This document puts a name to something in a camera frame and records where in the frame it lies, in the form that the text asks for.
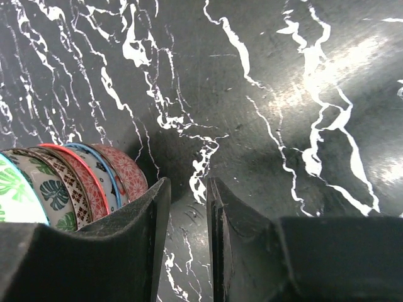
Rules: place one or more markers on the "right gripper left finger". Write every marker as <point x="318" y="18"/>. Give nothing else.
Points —
<point x="156" y="203"/>

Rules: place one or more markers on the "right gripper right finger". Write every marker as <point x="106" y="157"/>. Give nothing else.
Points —
<point x="221" y="215"/>

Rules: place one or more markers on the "pink patterned bowl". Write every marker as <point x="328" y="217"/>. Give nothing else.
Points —
<point x="95" y="191"/>

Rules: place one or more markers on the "red lattice white bowl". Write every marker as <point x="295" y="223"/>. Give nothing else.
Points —
<point x="128" y="172"/>

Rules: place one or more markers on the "black dotted white bowl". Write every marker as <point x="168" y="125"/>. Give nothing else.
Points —
<point x="102" y="170"/>

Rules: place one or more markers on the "green spotted white bowl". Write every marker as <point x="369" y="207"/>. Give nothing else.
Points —
<point x="48" y="186"/>

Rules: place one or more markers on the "brown patterned bowl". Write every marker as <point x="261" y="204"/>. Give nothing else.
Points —
<point x="70" y="178"/>

